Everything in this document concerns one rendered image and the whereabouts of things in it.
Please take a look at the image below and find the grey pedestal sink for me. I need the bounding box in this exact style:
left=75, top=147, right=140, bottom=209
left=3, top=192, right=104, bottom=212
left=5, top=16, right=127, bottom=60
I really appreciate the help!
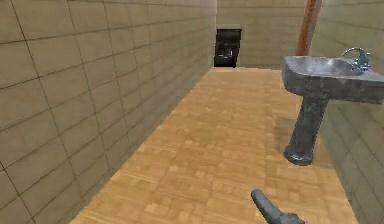
left=281, top=55, right=384, bottom=167

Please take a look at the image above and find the silver sink faucet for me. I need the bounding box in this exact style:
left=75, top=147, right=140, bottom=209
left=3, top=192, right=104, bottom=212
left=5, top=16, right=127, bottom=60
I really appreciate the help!
left=341, top=46, right=372, bottom=72

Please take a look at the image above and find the orange brown wooden post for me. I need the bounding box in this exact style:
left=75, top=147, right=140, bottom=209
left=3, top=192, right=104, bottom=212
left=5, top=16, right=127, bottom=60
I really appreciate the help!
left=295, top=0, right=324, bottom=57

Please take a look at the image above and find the dark brown cabinet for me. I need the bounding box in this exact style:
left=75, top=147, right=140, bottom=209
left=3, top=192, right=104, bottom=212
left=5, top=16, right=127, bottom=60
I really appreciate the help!
left=213, top=28, right=243, bottom=69

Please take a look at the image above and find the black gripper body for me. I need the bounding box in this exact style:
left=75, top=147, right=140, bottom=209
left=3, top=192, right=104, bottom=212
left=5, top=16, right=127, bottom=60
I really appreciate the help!
left=274, top=213, right=306, bottom=224

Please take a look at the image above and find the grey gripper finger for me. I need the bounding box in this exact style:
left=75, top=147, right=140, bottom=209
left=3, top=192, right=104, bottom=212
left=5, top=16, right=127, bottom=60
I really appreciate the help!
left=250, top=188, right=284, bottom=224

